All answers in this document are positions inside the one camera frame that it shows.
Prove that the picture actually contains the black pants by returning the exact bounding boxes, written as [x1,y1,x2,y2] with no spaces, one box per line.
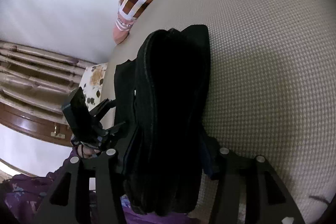
[114,24,211,216]

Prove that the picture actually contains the person's left hand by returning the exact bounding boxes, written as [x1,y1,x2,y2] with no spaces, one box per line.
[76,144,100,159]

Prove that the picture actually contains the brown wooden headboard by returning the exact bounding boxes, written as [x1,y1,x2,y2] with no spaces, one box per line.
[1,103,72,147]

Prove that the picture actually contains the floral white pillow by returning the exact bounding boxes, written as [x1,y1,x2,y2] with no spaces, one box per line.
[79,63,108,111]

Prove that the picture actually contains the beige curtain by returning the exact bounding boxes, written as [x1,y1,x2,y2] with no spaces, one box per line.
[0,41,95,124]

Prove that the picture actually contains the beige mattress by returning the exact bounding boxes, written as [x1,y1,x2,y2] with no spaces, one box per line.
[102,0,335,223]

